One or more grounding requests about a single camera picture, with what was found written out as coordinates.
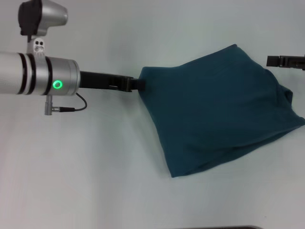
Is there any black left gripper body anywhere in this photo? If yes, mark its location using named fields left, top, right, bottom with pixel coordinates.
left=79, top=71, right=133, bottom=93

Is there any teal T-shirt with FREE print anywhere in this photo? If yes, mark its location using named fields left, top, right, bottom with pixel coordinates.
left=138, top=44, right=305, bottom=179

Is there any left arm maroon cable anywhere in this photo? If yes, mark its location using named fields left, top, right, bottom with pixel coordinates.
left=73, top=92, right=87, bottom=111

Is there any left arm silver plug cable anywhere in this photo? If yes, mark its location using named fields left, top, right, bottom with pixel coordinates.
left=43, top=95, right=75, bottom=116

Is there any white bracket with screw holes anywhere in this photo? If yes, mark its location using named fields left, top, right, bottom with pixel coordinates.
left=26, top=35, right=47, bottom=57

